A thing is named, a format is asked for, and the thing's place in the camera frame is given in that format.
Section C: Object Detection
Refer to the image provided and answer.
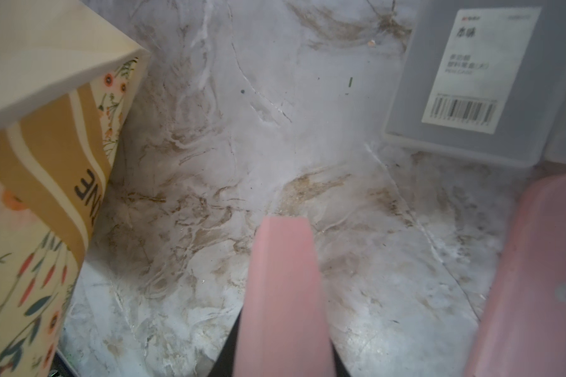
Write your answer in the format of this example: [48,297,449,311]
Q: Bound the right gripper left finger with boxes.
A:
[208,313,241,377]

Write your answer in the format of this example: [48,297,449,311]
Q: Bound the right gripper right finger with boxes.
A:
[331,342,351,377]

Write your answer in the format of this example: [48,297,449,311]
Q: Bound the pink pencil case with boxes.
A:
[233,217,336,376]
[464,174,566,376]

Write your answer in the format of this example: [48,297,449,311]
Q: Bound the grey barcoded pencil case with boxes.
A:
[383,1,566,167]

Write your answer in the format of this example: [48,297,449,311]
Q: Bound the cream floral canvas tote bag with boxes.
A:
[0,1,149,376]

